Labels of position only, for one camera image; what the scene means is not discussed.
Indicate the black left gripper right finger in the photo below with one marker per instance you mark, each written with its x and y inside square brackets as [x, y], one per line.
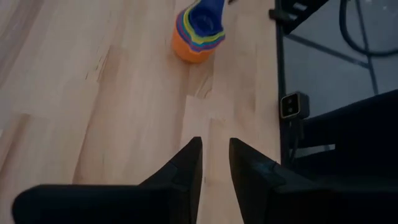
[280, 205]

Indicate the green measuring cup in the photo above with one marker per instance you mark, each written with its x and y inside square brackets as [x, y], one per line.
[203, 38]

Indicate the orange measuring cup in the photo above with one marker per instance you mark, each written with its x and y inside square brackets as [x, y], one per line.
[186, 53]

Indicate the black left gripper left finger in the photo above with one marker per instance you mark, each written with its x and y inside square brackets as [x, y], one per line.
[124, 205]

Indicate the teal measuring cup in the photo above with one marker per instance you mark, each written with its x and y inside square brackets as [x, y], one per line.
[202, 44]

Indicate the large blue measuring cup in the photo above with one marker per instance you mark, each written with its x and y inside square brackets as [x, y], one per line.
[200, 49]

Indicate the person's leg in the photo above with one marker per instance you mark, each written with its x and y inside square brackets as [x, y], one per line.
[357, 140]

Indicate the yellow measuring cup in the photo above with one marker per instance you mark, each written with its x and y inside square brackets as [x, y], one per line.
[202, 41]

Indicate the red measuring cup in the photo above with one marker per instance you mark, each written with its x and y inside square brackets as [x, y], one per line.
[201, 47]

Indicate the small grey depth camera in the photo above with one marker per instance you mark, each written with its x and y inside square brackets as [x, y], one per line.
[293, 105]

